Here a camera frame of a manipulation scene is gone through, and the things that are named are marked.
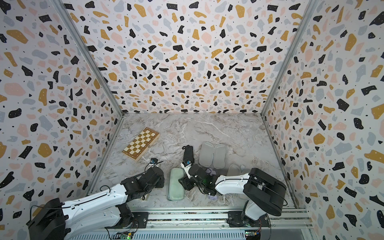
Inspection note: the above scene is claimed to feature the mint green zippered sleeve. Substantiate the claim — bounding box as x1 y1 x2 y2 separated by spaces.
168 168 185 201

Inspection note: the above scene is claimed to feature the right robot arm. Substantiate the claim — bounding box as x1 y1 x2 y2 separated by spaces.
179 163 287 220

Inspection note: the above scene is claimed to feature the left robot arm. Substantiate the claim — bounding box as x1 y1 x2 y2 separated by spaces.
27 167 165 240

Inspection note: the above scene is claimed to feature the lilac folded umbrella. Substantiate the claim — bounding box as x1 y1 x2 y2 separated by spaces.
207 168 218 201

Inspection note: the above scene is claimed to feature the black folded umbrella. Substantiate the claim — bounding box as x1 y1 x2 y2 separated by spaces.
182 145 195 166

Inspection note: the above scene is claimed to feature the grey open sleeve right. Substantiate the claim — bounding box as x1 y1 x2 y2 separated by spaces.
227 164 251 177

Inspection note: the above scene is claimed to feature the wooden chessboard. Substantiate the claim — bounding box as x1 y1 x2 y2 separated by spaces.
122 128 160 162

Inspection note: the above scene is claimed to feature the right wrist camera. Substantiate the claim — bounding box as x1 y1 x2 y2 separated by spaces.
181 161 193 179

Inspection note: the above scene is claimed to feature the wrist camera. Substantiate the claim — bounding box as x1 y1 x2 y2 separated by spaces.
181 161 193 179
149 158 159 165

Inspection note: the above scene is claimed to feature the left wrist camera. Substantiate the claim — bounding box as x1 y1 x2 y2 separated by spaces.
149 158 159 165

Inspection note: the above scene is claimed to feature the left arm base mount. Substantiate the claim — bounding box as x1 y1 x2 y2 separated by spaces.
112 212 149 230

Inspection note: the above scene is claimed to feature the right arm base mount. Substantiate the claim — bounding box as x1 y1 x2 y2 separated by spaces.
227 211 270 228

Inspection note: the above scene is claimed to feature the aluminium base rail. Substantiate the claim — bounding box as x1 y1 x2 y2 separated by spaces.
75 207 317 240

